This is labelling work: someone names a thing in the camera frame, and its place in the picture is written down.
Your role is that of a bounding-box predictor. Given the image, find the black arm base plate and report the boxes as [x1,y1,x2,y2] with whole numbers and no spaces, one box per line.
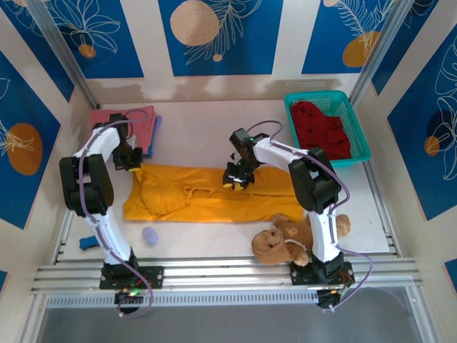
[99,264,165,290]
[291,262,355,287]

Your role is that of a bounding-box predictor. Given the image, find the teal plastic basket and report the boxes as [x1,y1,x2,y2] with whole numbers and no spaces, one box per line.
[283,90,371,169]

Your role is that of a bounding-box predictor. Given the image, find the black controller box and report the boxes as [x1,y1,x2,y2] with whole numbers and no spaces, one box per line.
[114,288,144,305]

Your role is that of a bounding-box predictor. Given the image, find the aluminium front frame rails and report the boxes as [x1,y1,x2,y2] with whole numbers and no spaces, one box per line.
[30,255,426,297]

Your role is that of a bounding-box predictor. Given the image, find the pink folded t-shirt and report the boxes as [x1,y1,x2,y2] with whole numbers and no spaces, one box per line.
[89,105,157,154]

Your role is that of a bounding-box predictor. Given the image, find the lilac egg-shaped toy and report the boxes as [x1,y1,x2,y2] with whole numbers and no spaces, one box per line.
[141,226,160,246]

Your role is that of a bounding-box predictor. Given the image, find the blue folded t-shirt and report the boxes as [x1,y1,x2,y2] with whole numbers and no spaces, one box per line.
[142,117,159,160]

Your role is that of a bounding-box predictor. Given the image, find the purple cable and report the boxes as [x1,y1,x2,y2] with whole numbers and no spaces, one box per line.
[248,119,374,312]
[78,109,154,319]

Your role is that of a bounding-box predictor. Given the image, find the slotted grey cable duct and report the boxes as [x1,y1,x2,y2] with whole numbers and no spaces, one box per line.
[45,288,321,309]

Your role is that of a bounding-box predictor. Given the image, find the orange t-shirt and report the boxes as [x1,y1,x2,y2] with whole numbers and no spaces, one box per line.
[122,163,304,223]

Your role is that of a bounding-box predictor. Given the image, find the aluminium frame post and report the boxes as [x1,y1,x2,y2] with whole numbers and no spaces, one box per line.
[26,0,102,110]
[348,0,411,104]

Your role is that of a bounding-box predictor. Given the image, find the brown teddy bear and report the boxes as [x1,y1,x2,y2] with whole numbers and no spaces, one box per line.
[251,213,351,267]

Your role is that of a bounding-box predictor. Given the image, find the red t-shirt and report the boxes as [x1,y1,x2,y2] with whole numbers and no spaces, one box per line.
[289,101,351,161]

